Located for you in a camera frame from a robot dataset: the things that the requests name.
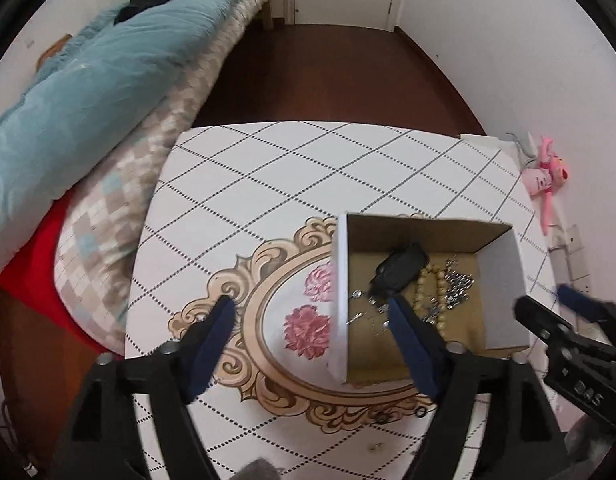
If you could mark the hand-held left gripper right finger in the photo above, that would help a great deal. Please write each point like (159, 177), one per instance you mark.
(407, 345)

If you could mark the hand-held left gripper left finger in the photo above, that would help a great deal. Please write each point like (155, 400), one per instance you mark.
(212, 347)

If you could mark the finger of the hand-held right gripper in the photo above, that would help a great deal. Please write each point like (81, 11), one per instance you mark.
(580, 302)
(540, 317)

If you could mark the white cardboard box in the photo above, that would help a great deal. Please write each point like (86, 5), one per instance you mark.
(503, 290)

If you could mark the pink plush toy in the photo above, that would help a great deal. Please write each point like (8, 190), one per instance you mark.
(545, 175)

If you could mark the white patterned table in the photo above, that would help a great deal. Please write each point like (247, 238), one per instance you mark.
(268, 185)

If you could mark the checked beige quilt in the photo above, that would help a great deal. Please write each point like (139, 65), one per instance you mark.
(118, 200)

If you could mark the red bed sheet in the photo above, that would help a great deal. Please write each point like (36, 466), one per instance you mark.
(43, 280)

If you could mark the light blue blanket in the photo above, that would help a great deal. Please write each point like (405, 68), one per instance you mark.
(88, 95)

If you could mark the white wall socket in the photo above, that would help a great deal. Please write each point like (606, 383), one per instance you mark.
(573, 255)

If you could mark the wooden bed frame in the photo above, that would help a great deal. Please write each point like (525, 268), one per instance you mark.
(275, 7)

